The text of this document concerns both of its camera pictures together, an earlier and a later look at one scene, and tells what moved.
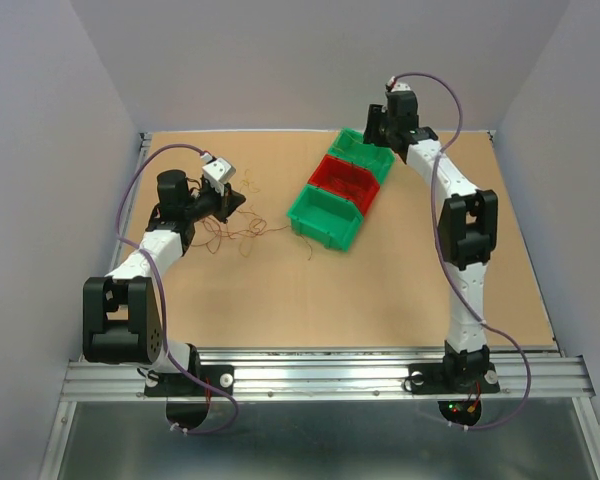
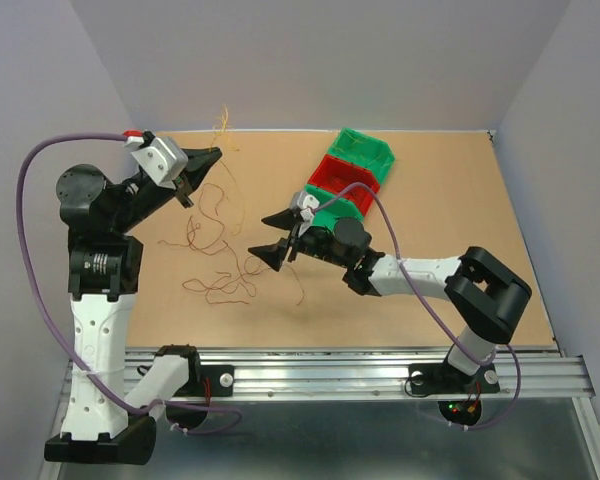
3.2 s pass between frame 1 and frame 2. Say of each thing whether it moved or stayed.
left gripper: moved
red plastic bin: stayed
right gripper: moved
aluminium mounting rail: stayed
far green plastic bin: stayed
